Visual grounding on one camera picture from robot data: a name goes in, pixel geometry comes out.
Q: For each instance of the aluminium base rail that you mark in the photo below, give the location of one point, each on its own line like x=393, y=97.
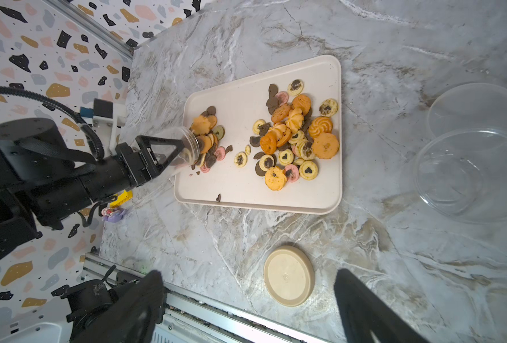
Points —
x=192, y=317

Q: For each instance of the jar with beige lid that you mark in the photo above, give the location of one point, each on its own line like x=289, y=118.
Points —
x=175, y=149

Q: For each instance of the clear plastic cookie jar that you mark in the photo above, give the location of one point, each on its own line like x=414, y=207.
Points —
x=462, y=175

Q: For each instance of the yellow ring chocolate cookie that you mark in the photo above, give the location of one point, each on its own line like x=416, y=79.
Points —
x=241, y=159

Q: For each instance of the metal corner post left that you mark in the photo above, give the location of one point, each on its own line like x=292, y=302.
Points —
x=91, y=25

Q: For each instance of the yellow flower cookie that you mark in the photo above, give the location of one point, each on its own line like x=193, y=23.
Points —
x=275, y=179

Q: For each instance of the orange swirl cookie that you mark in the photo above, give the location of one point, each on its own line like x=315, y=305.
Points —
x=320, y=125

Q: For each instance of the beige round jar lid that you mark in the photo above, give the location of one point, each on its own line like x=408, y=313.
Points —
x=288, y=276

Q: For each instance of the orange pretzel cookie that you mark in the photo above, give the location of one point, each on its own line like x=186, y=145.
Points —
x=268, y=142

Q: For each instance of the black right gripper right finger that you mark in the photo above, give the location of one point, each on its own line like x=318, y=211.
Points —
x=364, y=317

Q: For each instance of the beige plastic tray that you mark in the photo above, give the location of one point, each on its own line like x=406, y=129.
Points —
x=238, y=105

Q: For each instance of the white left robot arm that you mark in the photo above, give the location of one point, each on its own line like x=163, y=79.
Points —
x=42, y=181

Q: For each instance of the small yellow chip cookie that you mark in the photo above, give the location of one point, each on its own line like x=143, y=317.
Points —
x=328, y=108

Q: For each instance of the yellow plastic triangle toy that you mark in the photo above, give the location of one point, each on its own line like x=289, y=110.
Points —
x=121, y=199

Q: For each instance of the clear plastic jar lid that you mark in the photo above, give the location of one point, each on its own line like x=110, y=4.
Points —
x=468, y=106

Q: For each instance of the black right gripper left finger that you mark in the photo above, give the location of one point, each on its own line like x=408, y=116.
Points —
x=126, y=313

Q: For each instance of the orange chocolate chip cookie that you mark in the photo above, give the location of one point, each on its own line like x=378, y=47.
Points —
x=326, y=146

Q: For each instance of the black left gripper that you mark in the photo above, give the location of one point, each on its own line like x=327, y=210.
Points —
x=139, y=166

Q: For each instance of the small colourful wrapped toy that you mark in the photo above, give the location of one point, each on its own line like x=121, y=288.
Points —
x=113, y=214

